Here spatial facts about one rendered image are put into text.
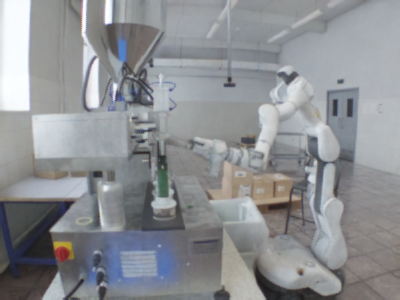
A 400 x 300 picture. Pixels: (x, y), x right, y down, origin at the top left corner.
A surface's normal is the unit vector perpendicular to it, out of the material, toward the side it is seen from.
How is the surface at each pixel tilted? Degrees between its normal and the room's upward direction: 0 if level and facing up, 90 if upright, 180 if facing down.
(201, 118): 90
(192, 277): 90
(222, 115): 90
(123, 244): 90
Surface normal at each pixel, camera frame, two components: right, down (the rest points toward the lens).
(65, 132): 0.16, 0.15
